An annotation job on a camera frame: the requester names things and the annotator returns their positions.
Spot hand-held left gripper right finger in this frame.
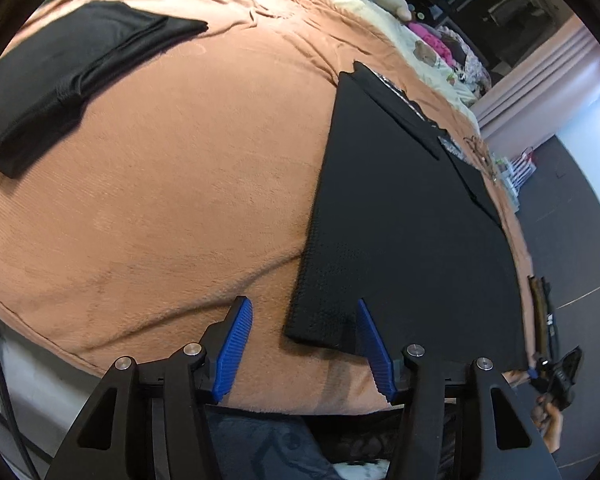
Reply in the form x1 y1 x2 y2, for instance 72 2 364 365
356 299 563 480

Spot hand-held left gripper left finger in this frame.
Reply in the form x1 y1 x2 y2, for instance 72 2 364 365
45 295 254 480

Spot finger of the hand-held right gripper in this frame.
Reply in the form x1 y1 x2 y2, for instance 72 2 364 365
527 357 551 386

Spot black t-shirt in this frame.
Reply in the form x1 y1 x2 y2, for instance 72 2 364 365
283 60 532 372

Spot floral patterned cloth strip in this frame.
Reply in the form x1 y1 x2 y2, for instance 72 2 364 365
374 71 462 155

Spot folded brown clothes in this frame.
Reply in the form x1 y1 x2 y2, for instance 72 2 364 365
527 275 542 356

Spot folded black clothes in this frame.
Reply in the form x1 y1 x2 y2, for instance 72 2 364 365
0 1 209 179

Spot person's right hand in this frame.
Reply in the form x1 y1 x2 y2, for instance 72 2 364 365
532 395 565 453

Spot folded black printed shirt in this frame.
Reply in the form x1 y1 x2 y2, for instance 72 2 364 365
540 276 560 356

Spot person's patterned grey pants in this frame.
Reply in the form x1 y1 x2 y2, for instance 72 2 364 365
205 402 458 480

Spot orange blanket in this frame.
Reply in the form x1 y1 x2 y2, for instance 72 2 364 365
0 0 537 415

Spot pink and white rack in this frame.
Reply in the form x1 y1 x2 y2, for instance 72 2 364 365
510 146 537 181

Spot pink curtain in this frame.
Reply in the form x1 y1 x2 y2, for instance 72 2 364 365
472 12 600 146

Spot brown teddy bear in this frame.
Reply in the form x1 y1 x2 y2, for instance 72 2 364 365
413 39 438 66

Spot pink plush toy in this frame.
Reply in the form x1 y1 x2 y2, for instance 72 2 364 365
409 21 453 63

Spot beige plush toy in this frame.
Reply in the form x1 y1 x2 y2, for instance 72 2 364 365
362 0 413 22

